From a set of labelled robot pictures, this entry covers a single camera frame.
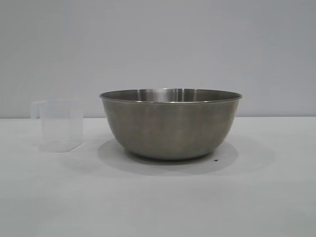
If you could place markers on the stainless steel mixing bowl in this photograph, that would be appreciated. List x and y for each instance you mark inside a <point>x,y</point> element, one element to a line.
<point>170,126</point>

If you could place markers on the translucent plastic measuring cup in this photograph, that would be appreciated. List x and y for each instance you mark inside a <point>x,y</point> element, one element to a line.
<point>61,123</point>

